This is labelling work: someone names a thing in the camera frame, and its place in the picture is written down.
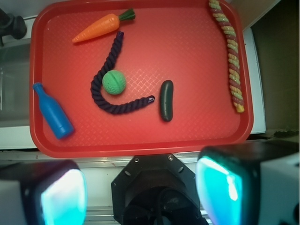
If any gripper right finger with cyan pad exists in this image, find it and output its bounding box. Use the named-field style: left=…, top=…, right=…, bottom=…
left=195, top=140, right=300, bottom=225

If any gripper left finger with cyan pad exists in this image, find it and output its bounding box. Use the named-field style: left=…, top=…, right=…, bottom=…
left=0, top=160, right=88, bottom=225

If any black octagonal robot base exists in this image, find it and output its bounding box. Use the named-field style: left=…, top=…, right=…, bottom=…
left=111, top=154, right=208, bottom=225

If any orange toy carrot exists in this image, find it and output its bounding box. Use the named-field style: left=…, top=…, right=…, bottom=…
left=72, top=9, right=135, bottom=44

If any blue toy bottle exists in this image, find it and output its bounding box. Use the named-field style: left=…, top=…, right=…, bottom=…
left=32, top=82, right=74, bottom=139

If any green textured ball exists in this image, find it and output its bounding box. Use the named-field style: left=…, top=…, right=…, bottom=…
left=102, top=70, right=127, bottom=95

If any red plastic tray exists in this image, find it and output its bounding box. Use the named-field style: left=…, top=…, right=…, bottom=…
left=30, top=0, right=253, bottom=158

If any dark green toy cucumber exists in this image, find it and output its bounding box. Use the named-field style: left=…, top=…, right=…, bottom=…
left=159, top=80, right=174, bottom=122

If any black knob fixture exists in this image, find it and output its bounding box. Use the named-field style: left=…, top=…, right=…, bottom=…
left=0, top=9, right=27, bottom=47

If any red and yellow twisted rope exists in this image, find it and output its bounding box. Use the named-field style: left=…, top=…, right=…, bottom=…
left=208, top=0, right=245, bottom=113

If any dark purple rope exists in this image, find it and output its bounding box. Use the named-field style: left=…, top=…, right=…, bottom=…
left=90, top=30, right=156, bottom=115

